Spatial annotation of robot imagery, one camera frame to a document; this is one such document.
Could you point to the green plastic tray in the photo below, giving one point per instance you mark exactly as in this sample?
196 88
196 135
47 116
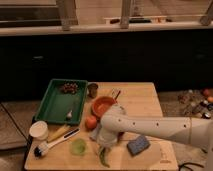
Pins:
55 104

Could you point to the blue sponge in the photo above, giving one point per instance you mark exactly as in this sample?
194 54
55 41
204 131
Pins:
138 145

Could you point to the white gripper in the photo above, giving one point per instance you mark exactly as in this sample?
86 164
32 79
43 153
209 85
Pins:
107 138

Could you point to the dark grape bunch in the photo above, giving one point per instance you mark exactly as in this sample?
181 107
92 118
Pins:
69 88

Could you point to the green pepper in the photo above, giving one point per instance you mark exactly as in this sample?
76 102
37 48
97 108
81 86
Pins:
102 152

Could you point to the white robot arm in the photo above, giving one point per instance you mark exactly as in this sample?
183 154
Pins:
186 130

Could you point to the small metal cup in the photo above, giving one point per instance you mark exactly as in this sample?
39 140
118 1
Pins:
92 90

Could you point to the white dish brush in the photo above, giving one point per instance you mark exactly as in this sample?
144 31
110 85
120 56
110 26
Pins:
43 148

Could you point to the yellow corn cob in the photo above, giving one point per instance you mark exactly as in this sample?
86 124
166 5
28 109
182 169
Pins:
59 132

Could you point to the garlic bulb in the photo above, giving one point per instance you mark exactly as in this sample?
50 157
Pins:
69 115

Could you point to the grey cloth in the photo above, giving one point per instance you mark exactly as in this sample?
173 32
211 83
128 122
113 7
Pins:
94 133

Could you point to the orange tomato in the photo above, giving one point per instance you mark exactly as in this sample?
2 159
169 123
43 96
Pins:
91 122

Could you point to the orange red bowl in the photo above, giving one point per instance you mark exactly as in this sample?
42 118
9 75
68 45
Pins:
101 105

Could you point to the light green lime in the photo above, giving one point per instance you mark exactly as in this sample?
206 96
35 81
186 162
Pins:
78 147

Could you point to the white cup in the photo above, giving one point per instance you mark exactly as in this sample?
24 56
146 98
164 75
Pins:
39 130

